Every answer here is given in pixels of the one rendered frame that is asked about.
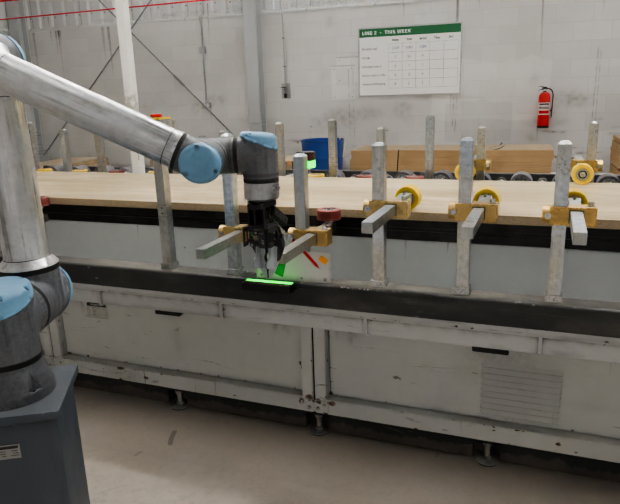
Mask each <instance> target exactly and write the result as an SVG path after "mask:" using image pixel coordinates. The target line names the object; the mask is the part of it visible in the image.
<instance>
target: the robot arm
mask: <svg viewBox="0 0 620 504"><path fill-rule="evenodd" d="M24 103H25V104H28V105H30V106H32V107H34V108H37V109H39V110H41V111H43V112H46V113H48V114H50V115H52V116H55V117H57V118H59V119H61V120H64V121H66V122H68V123H70V124H73V125H75V126H77V127H79V128H82V129H84V130H86V131H88V132H91V133H93V134H95V135H97V136H100V137H102V138H104V139H106V140H109V141H111V142H113V143H115V144H118V145H120V146H122V147H124V148H127V149H129V150H131V151H133V152H136V153H138V154H140V155H142V156H145V157H147V158H149V159H151V160H154V161H156V162H158V163H160V164H163V165H165V166H167V167H168V168H169V169H172V170H174V171H176V172H178V173H180V174H182V175H183V177H184V178H186V179H187V180H188V181H190V182H192V183H196V184H205V183H209V182H211V181H213V180H215V179H216V178H217V177H218V176H219V174H234V173H243V183H244V198H245V199H246V200H248V203H249V204H247V210H248V225H246V226H243V227H242V229H243V245H244V247H245V246H247V245H249V243H250V246H251V247H252V248H253V250H254V252H255V253H256V257H255V259H254V261H253V266H254V268H260V269H261V271H262V273H263V274H264V275H265V277H266V278H271V277H272V275H273V274H274V273H275V271H276V269H277V266H278V264H279V261H280V259H281V257H282V254H283V251H284V247H285V242H284V234H282V232H281V229H280V228H281V227H283V226H287V222H288V217H287V216H286V215H285V214H284V213H282V212H281V211H280V210H279V209H278V208H277V207H276V206H274V205H276V204H277V203H276V199H278V198H279V197H280V190H279V189H280V188H281V186H280V185H279V168H278V146H277V137H276V136H275V135H274V134H272V133H267V132H251V131H244V132H241V133H240V137H217V138H201V137H195V136H193V135H190V134H188V133H186V132H182V131H179V130H177V129H175V128H172V127H170V126H168V125H166V124H163V123H161V122H159V121H157V120H155V119H152V118H150V117H148V116H146V115H144V114H141V113H139V112H137V111H135V110H132V109H130V108H128V107H126V106H124V105H121V104H119V103H117V102H115V101H113V100H110V99H108V98H106V97H104V96H102V95H99V94H97V93H95V92H93V91H90V90H88V89H86V88H84V87H82V86H79V85H77V84H75V83H73V82H71V81H68V80H66V79H64V78H62V77H60V76H57V75H55V74H53V73H51V72H48V71H46V70H44V69H42V68H40V67H37V66H35V65H33V64H31V63H29V62H26V59H25V55H24V52H23V50H22V48H21V47H20V45H19V44H18V43H17V42H16V41H15V40H14V39H12V38H11V37H9V36H7V35H5V34H3V33H1V32H0V244H1V249H2V254H3V260H2V262H1V263H0V411H6V410H12V409H17V408H20V407H24V406H27V405H30V404H32V403H35V402H37V401H39V400H41V399H43V398H45V397H46V396H48V395H49V394H50V393H51V392H52V391H53V390H54V389H55V387H56V380H55V375H54V373H53V371H52V370H51V368H50V367H49V365H48V363H47V362H46V360H45V359H44V357H43V354H42V347H41V340H40V334H39V333H40V332H41V331H42V330H43V329H44V328H45V327H46V326H47V325H49V324H50V323H51V322H52V321H53V320H54V319H55V318H56V317H58V316H59V315H60V314H61V313H62V312H63V311H64V310H65V309H66V307H67V306H68V304H69V302H70V300H71V298H72V294H73V288H72V282H71V279H70V277H69V275H68V274H67V272H66V271H65V270H64V269H62V268H61V267H60V263H59V258H58V257H56V256H55V255H53V254H52V253H50V252H49V246H48V240H47V234H46V228H45V222H44V216H43V210H42V205H41V199H40V193H39V187H38V181H37V175H36V169H35V164H34V158H33V152H32V146H31V140H30V134H29V128H28V122H27V117H26V111H25V105H24ZM248 231H249V239H248ZM244 232H246V235H247V241H245V233H244ZM267 247H268V248H269V249H268V248H267ZM267 254H269V258H268V259H267Z"/></svg>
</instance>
